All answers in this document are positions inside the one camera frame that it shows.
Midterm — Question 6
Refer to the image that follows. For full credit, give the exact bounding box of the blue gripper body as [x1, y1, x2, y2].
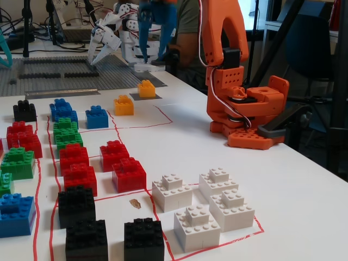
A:
[138, 0, 178, 27]

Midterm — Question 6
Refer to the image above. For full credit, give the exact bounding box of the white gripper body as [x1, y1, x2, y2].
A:
[91, 19, 122, 51]

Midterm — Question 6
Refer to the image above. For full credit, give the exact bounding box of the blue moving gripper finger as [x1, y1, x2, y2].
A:
[138, 8, 153, 63]

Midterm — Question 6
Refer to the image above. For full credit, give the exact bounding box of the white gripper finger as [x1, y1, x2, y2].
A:
[91, 45, 115, 66]
[88, 36, 100, 62]

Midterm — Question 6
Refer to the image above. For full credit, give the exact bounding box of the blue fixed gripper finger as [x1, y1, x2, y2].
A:
[157, 23, 177, 61]

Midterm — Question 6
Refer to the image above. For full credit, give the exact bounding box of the yellow lego block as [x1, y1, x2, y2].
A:
[137, 80, 156, 98]
[113, 95, 134, 116]

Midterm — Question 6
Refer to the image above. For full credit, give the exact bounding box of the small blue lego block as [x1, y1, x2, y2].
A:
[85, 105, 109, 129]

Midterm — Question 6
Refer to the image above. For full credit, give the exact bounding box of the bare person forearm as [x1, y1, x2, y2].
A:
[170, 27, 203, 69]

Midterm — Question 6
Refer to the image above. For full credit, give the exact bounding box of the grey tape square marker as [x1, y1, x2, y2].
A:
[129, 92, 163, 101]

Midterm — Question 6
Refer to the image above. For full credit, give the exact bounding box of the green lego block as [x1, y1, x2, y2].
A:
[55, 127, 84, 151]
[53, 117, 79, 136]
[1, 147, 36, 181]
[0, 171, 15, 198]

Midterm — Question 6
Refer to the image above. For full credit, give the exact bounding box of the small black lego block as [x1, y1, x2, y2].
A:
[13, 100, 38, 122]

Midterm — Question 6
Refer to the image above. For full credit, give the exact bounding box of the white lego block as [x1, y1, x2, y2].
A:
[209, 189, 256, 233]
[173, 204, 221, 253]
[151, 173, 193, 213]
[198, 167, 239, 202]

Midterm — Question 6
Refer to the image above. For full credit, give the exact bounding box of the large black lego block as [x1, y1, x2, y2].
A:
[124, 217, 165, 261]
[58, 185, 96, 229]
[65, 219, 109, 261]

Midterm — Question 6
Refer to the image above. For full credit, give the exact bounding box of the large blue lego block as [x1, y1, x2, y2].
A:
[0, 193, 37, 239]

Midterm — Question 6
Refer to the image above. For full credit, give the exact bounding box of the laptop computer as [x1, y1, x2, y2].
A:
[51, 0, 95, 44]

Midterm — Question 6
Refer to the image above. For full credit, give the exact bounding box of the person in green shirt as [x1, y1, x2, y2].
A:
[173, 0, 210, 93]

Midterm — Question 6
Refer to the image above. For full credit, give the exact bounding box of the black stand pole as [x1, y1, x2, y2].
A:
[22, 0, 30, 58]
[45, 0, 59, 46]

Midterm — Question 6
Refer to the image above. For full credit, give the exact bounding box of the silver tape patch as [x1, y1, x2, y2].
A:
[135, 71, 167, 88]

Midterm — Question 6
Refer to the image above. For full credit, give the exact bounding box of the long silver tape strip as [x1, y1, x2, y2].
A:
[24, 88, 100, 100]

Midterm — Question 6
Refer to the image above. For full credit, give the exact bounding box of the dark grey brick row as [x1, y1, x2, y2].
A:
[18, 72, 62, 79]

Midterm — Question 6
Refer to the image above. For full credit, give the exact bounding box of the grey lego baseplate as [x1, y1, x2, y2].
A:
[0, 54, 144, 97]

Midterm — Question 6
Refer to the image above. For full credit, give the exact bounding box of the black box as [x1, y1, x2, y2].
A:
[5, 26, 36, 51]

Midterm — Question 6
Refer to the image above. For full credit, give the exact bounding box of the teal robot part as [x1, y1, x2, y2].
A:
[0, 28, 13, 69]

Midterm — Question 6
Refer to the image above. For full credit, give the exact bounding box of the thin black pole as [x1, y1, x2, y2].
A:
[250, 0, 258, 85]

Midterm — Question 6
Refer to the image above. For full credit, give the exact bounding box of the black diagonal bar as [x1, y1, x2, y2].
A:
[249, 0, 304, 88]

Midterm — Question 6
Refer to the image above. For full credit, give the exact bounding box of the dark blue chair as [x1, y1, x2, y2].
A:
[285, 13, 335, 82]

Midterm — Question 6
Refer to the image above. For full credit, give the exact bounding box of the grey black table clamp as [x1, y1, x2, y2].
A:
[257, 102, 312, 144]

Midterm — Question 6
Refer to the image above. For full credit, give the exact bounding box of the red object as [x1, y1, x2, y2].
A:
[330, 0, 341, 28]

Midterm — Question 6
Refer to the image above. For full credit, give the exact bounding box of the dark grey brick frame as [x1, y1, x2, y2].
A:
[23, 58, 99, 78]

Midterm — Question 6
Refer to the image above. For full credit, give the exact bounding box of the white servo cable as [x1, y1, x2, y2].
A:
[198, 0, 254, 129]

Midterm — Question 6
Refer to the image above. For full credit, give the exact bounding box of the black vertical post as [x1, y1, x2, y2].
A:
[326, 0, 348, 177]

